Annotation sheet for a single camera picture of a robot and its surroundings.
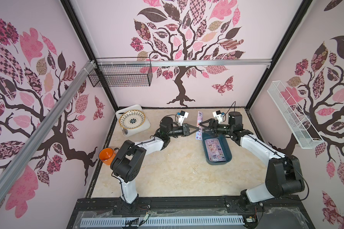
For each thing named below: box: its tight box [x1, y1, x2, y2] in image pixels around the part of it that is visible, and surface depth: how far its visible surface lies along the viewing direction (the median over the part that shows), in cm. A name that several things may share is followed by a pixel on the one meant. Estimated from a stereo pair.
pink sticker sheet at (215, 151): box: [204, 137, 227, 162], surface depth 97 cm
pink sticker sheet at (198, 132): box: [195, 111, 204, 141], surface depth 81 cm
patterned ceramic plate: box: [118, 109, 146, 130], surface depth 115 cm
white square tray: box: [131, 104, 151, 136], surface depth 112 cm
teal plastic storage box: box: [202, 130, 233, 166], surface depth 96 cm
